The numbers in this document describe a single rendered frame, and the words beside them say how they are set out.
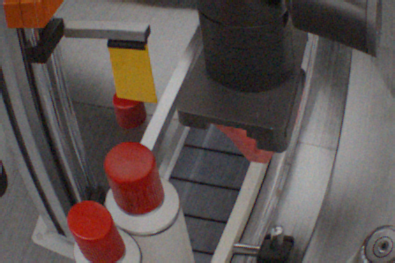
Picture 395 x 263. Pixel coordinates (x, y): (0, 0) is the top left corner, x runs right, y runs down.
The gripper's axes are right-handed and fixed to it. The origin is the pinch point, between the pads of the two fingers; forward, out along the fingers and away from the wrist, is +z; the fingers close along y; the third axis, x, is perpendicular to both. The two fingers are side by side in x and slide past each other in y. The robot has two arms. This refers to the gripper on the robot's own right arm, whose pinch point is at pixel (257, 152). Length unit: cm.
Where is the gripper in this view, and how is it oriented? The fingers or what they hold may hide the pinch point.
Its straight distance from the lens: 53.6
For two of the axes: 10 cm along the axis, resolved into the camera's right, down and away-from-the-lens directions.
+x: -9.4, -1.8, 2.7
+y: 3.1, -7.5, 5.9
